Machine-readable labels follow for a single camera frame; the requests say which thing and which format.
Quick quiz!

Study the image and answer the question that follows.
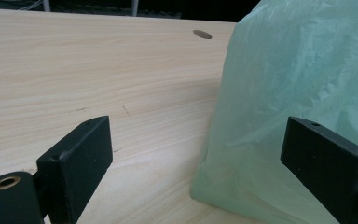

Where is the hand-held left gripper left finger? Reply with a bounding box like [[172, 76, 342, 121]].
[[35, 115, 114, 224]]

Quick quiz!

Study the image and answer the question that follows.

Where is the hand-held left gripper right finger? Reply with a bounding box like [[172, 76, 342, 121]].
[[280, 116, 358, 224]]

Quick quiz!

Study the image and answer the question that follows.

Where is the green plastic bag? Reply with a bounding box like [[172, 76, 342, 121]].
[[189, 0, 358, 224]]

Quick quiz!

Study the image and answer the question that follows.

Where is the white cable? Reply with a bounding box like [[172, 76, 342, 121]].
[[18, 0, 44, 11]]

